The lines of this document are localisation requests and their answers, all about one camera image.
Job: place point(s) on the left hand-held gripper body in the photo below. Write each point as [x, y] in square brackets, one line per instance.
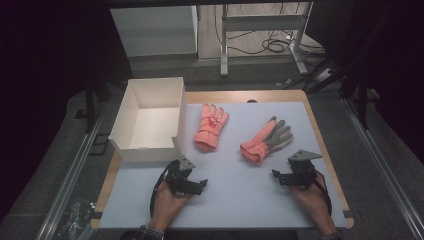
[176, 175]

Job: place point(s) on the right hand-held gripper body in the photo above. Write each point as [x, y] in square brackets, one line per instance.
[303, 170]

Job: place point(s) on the pink glove with grey palm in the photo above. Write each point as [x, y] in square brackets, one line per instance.
[261, 141]

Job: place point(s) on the white box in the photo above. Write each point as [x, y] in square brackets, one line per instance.
[150, 126]

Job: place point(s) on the pink glove with red print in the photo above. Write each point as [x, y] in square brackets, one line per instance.
[210, 128]

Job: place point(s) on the person's left hand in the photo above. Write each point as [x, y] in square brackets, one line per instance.
[168, 203]

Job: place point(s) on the person's right hand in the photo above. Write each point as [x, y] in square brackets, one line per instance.
[313, 200]

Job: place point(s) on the pale blue table mat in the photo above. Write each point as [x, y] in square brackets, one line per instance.
[233, 186]

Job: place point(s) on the black tape strip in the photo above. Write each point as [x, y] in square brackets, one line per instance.
[347, 214]
[96, 215]

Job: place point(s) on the black metal stand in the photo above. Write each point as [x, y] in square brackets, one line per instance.
[362, 106]
[90, 106]

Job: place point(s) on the white power strip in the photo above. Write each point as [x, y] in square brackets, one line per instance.
[324, 75]

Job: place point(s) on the clear plastic bag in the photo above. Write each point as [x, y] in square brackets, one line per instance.
[75, 218]

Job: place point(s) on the white cabinet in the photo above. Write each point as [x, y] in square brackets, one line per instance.
[153, 31]

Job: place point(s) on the silver metal rail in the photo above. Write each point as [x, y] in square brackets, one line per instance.
[71, 176]
[383, 166]

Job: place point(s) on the black floor bracket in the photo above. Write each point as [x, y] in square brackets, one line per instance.
[99, 144]

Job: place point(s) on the grey metal desk frame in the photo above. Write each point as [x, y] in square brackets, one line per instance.
[263, 23]

